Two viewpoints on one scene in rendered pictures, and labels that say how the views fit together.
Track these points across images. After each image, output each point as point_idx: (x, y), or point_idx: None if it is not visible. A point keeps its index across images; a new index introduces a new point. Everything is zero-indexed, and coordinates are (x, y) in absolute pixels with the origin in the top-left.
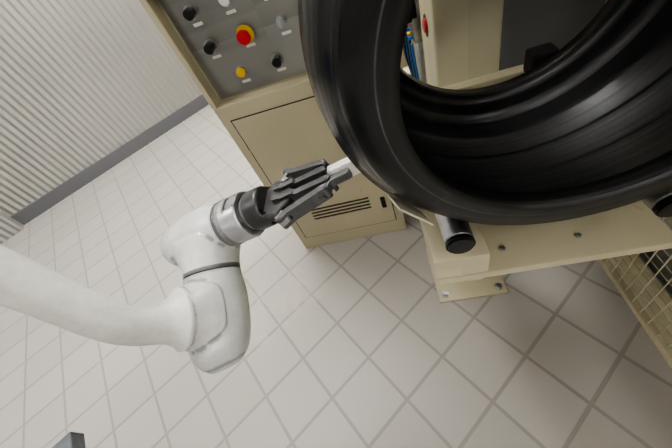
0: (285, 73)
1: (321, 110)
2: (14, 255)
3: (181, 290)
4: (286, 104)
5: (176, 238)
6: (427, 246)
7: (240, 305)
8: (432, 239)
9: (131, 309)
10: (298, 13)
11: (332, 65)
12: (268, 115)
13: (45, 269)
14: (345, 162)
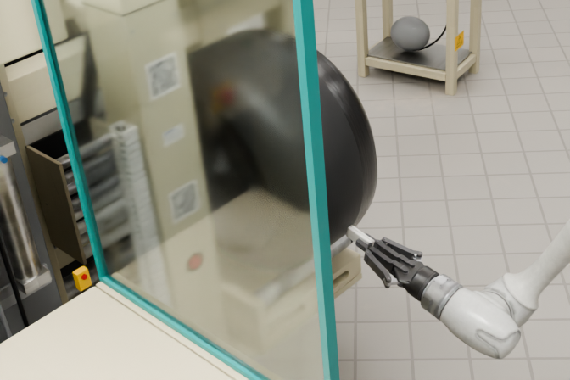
0: None
1: (377, 168)
2: (562, 231)
3: (506, 282)
4: None
5: (495, 305)
6: (346, 278)
7: None
8: (346, 260)
9: (533, 265)
10: (366, 136)
11: (373, 137)
12: None
13: (556, 240)
14: (362, 232)
